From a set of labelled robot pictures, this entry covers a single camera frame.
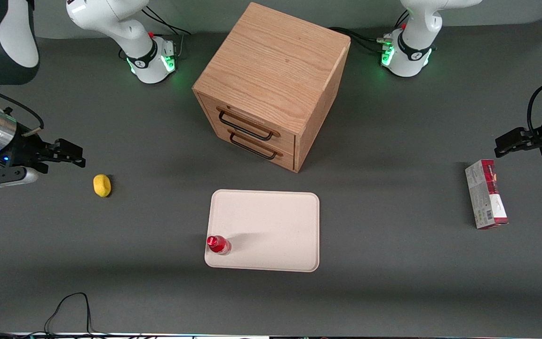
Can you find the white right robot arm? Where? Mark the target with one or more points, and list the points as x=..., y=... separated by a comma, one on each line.
x=111, y=19

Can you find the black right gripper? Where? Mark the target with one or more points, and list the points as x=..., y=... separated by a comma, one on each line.
x=22, y=151

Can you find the beige plastic tray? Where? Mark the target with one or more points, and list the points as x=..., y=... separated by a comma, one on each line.
x=271, y=226

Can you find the red coke bottle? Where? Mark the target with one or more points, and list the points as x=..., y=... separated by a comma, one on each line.
x=217, y=244

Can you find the red white carton box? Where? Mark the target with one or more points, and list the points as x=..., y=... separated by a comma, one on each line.
x=486, y=194

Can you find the yellow lemon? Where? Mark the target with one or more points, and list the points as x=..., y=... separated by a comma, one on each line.
x=102, y=185

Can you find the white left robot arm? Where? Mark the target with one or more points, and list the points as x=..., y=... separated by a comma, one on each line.
x=414, y=42

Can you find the wooden drawer cabinet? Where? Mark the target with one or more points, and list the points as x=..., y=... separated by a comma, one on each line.
x=275, y=70

